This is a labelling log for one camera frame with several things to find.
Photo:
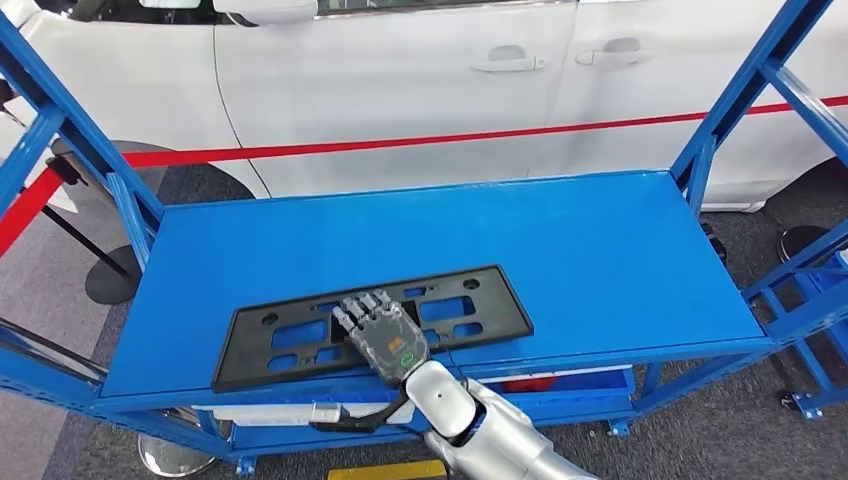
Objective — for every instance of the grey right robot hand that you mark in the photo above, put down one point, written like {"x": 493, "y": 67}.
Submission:
{"x": 387, "y": 344}

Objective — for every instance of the black plastic frame part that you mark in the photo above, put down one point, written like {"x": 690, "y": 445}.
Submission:
{"x": 507, "y": 318}

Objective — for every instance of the blue metal shelf rack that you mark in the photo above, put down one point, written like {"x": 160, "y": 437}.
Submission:
{"x": 530, "y": 265}

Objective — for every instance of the blue wheeled shelf rack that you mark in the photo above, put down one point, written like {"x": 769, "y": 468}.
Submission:
{"x": 821, "y": 285}

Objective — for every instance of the yellow floor tape square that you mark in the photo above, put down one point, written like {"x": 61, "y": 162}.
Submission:
{"x": 384, "y": 472}

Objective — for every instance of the red item in crate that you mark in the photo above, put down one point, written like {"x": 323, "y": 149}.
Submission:
{"x": 526, "y": 385}

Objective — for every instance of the blue plastic crate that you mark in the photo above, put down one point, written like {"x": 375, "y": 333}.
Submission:
{"x": 583, "y": 397}

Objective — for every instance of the red barrier belt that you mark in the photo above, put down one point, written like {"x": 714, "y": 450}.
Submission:
{"x": 26, "y": 212}
{"x": 464, "y": 139}

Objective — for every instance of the white car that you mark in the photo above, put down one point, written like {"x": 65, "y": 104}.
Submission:
{"x": 397, "y": 79}

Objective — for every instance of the black stanchion with round base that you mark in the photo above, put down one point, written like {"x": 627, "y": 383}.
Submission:
{"x": 112, "y": 278}

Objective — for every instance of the black ribbed block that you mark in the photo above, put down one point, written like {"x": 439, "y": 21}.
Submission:
{"x": 714, "y": 245}

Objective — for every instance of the black stanchion belt head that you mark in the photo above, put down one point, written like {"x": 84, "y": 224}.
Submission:
{"x": 66, "y": 171}

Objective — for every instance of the black round stanchion base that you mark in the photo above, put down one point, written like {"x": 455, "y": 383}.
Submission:
{"x": 798, "y": 242}

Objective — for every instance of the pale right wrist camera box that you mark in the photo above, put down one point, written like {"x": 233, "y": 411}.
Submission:
{"x": 324, "y": 413}

